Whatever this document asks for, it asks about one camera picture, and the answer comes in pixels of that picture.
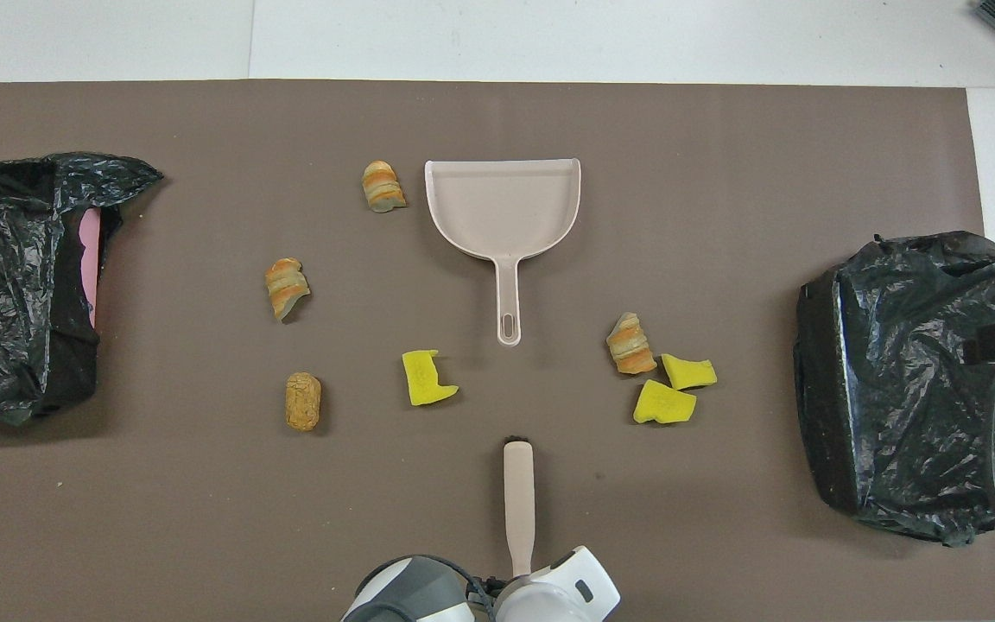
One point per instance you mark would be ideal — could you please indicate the yellow sponge piece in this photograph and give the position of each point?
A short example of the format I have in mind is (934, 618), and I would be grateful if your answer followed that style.
(689, 372)
(662, 404)
(424, 380)

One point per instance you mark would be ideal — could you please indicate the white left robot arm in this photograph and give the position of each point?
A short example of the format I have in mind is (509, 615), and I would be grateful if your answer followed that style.
(549, 596)

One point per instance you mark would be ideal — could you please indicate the beige plastic dustpan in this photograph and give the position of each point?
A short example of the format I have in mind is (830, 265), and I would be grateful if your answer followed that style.
(502, 207)

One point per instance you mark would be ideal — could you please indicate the striped croissant piece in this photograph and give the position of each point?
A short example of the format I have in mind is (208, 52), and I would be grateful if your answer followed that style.
(286, 288)
(631, 345)
(383, 186)

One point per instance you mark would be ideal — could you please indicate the pink plastic bin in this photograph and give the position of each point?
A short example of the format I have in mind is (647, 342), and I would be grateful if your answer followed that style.
(90, 259)

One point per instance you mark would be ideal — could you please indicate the brown bread roll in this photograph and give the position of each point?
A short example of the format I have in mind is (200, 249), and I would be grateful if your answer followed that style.
(302, 402)

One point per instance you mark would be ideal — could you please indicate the black trash bag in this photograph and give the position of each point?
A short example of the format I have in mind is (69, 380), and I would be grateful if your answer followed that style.
(895, 371)
(5, 285)

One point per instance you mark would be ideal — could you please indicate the brown table mat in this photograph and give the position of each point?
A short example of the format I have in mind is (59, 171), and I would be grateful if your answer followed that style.
(204, 518)

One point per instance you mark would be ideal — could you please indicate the beige brush black bristles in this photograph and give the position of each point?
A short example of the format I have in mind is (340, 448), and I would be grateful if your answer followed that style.
(518, 501)

